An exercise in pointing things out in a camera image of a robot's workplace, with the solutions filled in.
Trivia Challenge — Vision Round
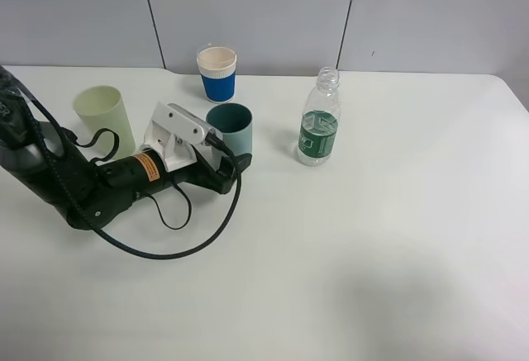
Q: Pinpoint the blue sleeved paper cup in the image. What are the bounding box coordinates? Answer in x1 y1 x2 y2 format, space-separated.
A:
197 45 237 103

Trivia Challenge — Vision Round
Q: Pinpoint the black left camera cable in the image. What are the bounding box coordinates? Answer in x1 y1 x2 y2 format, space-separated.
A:
16 83 244 261

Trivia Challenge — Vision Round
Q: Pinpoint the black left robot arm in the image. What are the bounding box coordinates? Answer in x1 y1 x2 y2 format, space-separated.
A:
1 69 252 232

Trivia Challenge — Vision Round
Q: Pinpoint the pale green plastic cup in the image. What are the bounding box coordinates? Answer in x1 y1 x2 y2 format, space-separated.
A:
73 85 136 159

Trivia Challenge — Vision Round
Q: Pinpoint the clear bottle green label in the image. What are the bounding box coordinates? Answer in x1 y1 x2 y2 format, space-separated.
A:
297 67 341 167

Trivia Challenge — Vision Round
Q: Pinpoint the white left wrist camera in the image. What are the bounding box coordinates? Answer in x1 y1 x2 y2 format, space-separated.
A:
139 102 223 173

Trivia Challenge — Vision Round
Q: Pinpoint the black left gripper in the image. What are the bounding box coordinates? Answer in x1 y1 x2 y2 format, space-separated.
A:
162 152 252 194

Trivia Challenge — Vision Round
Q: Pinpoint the teal plastic cup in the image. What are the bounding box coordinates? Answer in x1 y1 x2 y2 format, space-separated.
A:
206 103 253 156

